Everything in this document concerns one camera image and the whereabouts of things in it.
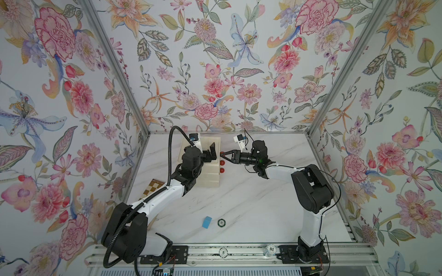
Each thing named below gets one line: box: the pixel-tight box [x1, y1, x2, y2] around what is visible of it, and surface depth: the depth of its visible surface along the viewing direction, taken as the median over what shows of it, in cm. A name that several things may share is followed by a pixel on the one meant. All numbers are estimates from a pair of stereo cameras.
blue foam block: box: [202, 215, 213, 229], surface depth 84 cm
